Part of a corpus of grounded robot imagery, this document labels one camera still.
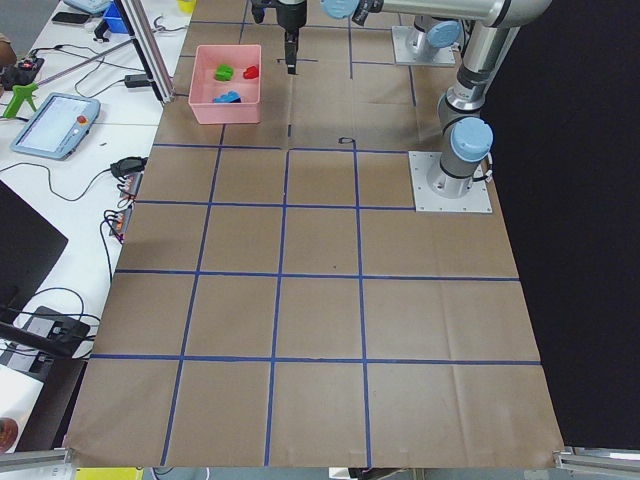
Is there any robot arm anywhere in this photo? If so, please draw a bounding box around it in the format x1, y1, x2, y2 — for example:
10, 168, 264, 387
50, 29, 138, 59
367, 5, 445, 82
251, 1, 465, 75
321, 0, 551, 199

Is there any blue toy block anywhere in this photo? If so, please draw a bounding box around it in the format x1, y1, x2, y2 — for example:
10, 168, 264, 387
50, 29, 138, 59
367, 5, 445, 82
212, 90, 242, 104

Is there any red toy block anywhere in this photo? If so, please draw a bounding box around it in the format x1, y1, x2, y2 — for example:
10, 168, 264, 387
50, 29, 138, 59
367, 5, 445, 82
242, 65, 260, 80

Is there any green toy block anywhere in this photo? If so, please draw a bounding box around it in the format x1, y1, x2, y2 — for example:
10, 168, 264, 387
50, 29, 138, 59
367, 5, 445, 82
214, 64, 234, 82

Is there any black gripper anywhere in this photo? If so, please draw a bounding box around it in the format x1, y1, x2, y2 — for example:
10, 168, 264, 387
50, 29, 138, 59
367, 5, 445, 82
251, 0, 306, 75

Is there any blue plastic bin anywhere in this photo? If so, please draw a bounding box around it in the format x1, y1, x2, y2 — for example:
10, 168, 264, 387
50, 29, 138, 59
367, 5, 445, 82
102, 1, 129, 35

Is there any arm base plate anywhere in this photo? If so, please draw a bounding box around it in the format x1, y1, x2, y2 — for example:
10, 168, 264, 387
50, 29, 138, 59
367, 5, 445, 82
392, 22, 461, 67
408, 151, 493, 214

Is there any green glue gun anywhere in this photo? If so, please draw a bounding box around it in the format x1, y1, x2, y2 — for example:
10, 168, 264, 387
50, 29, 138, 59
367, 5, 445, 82
2, 83, 38, 119

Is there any teach pendant tablet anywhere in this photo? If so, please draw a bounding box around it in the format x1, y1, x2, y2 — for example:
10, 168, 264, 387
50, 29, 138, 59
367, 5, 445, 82
10, 93, 101, 160

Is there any pink plastic box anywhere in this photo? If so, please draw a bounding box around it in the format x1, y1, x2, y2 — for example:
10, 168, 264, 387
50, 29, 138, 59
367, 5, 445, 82
188, 44, 262, 124

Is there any aluminium frame post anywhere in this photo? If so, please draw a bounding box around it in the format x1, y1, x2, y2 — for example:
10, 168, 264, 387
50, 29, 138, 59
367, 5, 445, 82
114, 0, 174, 104

